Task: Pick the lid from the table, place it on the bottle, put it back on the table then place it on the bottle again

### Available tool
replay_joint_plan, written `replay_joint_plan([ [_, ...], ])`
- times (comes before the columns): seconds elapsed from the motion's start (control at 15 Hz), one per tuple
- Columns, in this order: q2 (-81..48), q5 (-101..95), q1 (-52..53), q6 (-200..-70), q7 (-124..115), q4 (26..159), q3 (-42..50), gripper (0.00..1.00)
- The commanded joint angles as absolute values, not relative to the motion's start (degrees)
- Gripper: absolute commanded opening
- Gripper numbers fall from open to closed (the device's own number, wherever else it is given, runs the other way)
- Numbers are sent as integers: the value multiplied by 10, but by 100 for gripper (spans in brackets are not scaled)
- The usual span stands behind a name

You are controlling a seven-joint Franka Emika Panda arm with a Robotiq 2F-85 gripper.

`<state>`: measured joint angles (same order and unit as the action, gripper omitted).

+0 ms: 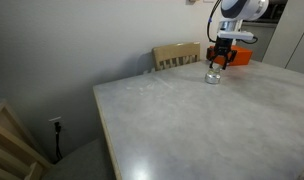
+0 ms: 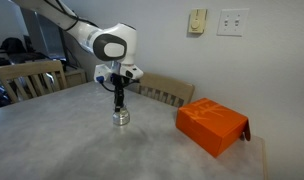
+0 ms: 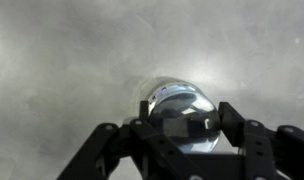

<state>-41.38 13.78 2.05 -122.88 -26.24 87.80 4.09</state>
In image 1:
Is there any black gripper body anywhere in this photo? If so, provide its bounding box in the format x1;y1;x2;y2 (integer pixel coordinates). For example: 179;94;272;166
210;37;238;62

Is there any white wall outlet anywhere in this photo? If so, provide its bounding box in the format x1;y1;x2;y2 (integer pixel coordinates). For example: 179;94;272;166
48;116;64;125

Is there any orange cardboard box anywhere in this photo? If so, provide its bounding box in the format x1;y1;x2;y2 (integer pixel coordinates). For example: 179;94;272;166
206;44;253;67

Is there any black power cord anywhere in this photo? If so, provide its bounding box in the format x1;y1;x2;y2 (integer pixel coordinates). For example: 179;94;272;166
53;121;65;162

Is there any silver candle jar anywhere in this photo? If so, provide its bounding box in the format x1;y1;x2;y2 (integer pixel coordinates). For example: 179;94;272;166
204;71;222;85

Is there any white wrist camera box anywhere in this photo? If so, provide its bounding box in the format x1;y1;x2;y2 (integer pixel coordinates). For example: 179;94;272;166
216;30;255;43

